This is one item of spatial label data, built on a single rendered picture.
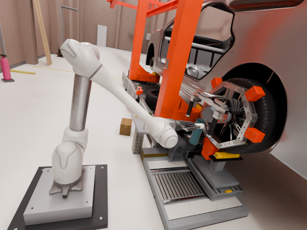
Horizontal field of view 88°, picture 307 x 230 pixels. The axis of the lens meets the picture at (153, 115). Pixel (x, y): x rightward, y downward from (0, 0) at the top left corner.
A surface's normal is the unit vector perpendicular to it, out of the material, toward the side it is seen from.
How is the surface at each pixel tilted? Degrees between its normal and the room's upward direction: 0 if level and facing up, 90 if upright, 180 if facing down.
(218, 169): 90
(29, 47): 90
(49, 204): 1
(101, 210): 0
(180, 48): 90
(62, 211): 90
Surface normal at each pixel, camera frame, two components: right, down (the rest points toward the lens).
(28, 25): 0.26, 0.44
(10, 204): 0.18, -0.90
